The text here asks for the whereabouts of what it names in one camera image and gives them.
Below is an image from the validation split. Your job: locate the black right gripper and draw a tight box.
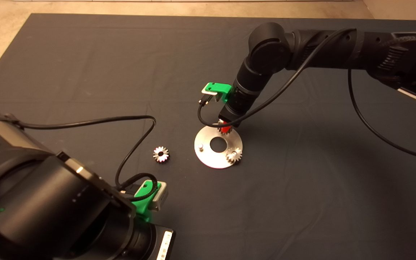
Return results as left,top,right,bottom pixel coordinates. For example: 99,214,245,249
218,86,261,134

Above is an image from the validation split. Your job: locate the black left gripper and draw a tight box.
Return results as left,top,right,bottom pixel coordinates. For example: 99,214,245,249
121,216,175,260

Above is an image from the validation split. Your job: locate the round metal carrier plate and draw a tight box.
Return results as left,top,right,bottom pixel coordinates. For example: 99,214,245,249
194,125,243,169

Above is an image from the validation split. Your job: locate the dark grey table cloth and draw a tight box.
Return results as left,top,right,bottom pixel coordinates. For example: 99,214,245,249
0,14,416,260

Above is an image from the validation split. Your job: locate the black right camera cable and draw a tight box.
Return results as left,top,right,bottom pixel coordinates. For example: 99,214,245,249
197,28,416,163

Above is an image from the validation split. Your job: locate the black camera cable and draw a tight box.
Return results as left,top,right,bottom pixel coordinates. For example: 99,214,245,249
6,115,158,202
197,28,416,163

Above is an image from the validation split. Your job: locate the green left camera mount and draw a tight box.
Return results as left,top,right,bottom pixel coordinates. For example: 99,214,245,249
131,181,158,222

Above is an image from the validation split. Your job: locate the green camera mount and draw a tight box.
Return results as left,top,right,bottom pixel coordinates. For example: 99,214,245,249
203,82,233,103
131,181,158,222

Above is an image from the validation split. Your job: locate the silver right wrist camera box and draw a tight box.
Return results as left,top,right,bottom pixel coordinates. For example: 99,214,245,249
201,88,218,101

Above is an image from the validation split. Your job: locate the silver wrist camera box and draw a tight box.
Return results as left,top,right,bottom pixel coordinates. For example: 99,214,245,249
201,88,218,101
150,181,169,212

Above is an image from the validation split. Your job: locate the green right camera mount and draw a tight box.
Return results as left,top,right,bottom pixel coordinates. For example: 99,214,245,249
203,82,233,103

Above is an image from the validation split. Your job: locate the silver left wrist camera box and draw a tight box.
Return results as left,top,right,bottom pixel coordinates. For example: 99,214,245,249
150,181,169,212

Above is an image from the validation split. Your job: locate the black left camera cable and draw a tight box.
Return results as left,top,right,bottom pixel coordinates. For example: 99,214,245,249
6,115,158,202

